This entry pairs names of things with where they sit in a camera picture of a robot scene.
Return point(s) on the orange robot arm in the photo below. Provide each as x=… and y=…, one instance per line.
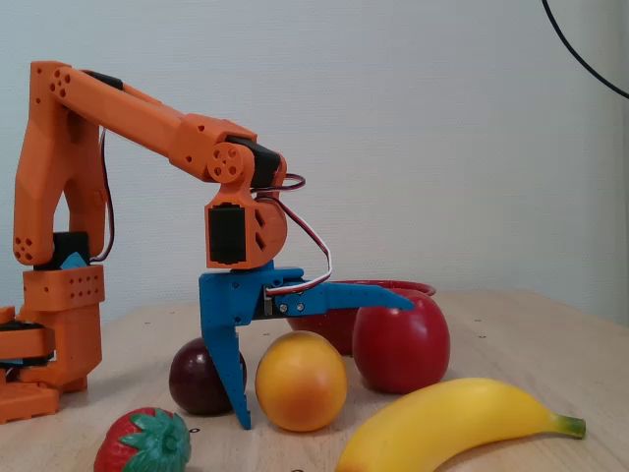
x=137, y=118

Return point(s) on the yellow toy banana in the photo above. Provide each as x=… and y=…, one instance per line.
x=442, y=423

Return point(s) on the dark purple toy plum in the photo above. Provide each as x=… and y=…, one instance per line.
x=191, y=378

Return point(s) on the red speckled bowl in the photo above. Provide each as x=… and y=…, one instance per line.
x=324, y=329

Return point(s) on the yellow orange toy peach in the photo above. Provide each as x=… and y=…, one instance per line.
x=302, y=381

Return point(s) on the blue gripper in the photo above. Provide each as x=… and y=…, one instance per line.
x=228, y=297

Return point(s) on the red toy apple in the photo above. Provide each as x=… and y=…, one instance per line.
x=400, y=349

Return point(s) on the red toy strawberry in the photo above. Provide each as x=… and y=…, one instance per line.
x=123, y=447

